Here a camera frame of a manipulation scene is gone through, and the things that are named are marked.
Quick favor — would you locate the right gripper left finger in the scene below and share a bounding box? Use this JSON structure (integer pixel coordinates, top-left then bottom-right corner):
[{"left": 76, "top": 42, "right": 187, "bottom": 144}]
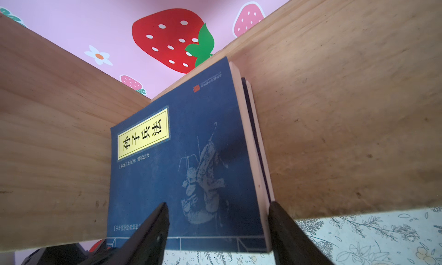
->
[{"left": 82, "top": 202, "right": 170, "bottom": 265}]

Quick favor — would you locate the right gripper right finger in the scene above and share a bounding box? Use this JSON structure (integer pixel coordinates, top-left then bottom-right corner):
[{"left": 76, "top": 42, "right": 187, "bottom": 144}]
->
[{"left": 268, "top": 201, "right": 333, "bottom": 265}]

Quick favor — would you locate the navy book yellow label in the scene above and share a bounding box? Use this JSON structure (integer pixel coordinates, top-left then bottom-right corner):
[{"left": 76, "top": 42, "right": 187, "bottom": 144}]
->
[{"left": 241, "top": 78, "right": 275, "bottom": 204}]

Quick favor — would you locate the blue book yellow label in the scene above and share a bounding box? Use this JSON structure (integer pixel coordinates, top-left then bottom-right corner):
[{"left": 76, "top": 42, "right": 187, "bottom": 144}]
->
[{"left": 107, "top": 58, "right": 272, "bottom": 252}]

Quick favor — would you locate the wooden two-tier shelf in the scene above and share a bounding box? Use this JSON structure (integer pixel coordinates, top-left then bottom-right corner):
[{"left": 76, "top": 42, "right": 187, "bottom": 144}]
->
[{"left": 1, "top": 0, "right": 442, "bottom": 252}]

